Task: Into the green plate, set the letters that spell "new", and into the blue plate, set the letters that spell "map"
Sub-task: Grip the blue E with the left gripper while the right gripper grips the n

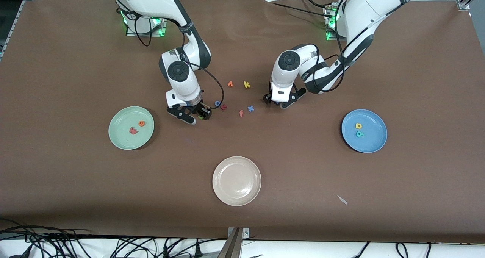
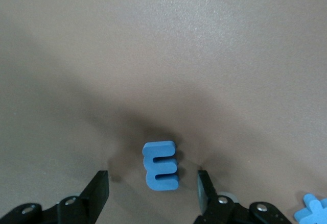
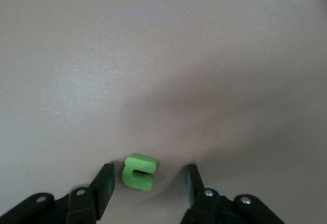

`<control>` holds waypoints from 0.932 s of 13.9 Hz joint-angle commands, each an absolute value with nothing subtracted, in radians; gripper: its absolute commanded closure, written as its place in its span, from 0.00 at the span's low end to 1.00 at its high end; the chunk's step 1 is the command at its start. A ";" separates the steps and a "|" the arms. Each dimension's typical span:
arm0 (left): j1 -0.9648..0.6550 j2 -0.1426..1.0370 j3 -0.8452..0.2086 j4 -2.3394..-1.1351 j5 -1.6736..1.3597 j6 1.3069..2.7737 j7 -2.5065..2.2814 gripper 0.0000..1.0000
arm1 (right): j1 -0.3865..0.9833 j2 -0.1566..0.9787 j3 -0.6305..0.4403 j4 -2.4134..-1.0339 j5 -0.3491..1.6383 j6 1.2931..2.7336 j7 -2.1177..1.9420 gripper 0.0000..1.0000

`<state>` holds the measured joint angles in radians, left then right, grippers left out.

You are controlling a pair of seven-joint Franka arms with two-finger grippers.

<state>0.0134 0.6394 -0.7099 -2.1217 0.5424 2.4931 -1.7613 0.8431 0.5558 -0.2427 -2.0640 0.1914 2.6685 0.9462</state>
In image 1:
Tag brown table cover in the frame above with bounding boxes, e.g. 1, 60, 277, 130
0, 0, 485, 244

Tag beige plate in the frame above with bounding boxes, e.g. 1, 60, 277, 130
212, 156, 262, 206

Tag green plate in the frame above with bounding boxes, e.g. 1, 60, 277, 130
108, 106, 155, 150

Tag blue plate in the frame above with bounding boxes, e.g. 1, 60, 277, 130
341, 109, 388, 153

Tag grey support beam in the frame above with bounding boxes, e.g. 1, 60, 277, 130
217, 228, 244, 258

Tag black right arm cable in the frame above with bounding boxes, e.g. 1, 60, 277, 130
133, 8, 225, 110

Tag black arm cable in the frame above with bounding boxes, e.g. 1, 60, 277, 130
301, 0, 457, 95
133, 8, 225, 110

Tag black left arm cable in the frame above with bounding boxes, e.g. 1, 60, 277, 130
301, 0, 457, 95

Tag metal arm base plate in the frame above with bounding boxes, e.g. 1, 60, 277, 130
126, 17, 169, 38
325, 4, 343, 42

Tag black cable on table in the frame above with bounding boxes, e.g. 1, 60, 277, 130
301, 0, 334, 10
271, 2, 331, 17

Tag small metal table bracket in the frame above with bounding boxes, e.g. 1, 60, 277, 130
227, 227, 250, 239

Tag tangle of black cables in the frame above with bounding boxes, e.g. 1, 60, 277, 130
0, 218, 228, 258

